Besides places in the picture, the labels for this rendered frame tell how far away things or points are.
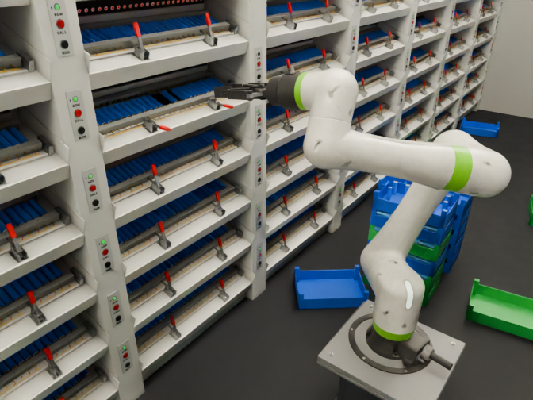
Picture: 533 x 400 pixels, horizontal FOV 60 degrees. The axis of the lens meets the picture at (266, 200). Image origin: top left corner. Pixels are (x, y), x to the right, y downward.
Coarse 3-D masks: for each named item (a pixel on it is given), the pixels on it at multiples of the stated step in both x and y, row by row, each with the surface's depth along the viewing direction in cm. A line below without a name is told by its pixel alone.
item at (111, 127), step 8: (200, 96) 148; (208, 96) 150; (176, 104) 141; (184, 104) 142; (192, 104) 145; (144, 112) 133; (152, 112) 134; (160, 112) 136; (168, 112) 139; (184, 112) 142; (120, 120) 127; (128, 120) 128; (136, 120) 130; (160, 120) 135; (104, 128) 122; (112, 128) 124; (120, 128) 126; (112, 136) 123
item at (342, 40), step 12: (348, 0) 198; (360, 0) 203; (360, 12) 206; (348, 24) 202; (324, 36) 211; (336, 36) 207; (348, 36) 204; (348, 48) 207; (336, 192) 242; (336, 204) 246; (336, 216) 251; (336, 228) 256
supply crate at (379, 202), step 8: (392, 184) 206; (400, 184) 206; (376, 192) 192; (384, 192) 203; (400, 192) 207; (376, 200) 193; (384, 200) 191; (392, 200) 201; (400, 200) 201; (456, 200) 191; (376, 208) 195; (384, 208) 193; (392, 208) 190; (440, 208) 195; (448, 208) 195; (456, 208) 194; (432, 216) 181; (440, 216) 179; (448, 216) 183; (432, 224) 183; (440, 224) 181
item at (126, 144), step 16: (144, 80) 142; (160, 80) 148; (224, 80) 164; (240, 80) 160; (96, 96) 131; (192, 112) 145; (208, 112) 147; (224, 112) 152; (240, 112) 161; (176, 128) 137; (192, 128) 143; (112, 144) 122; (128, 144) 124; (144, 144) 130; (112, 160) 123
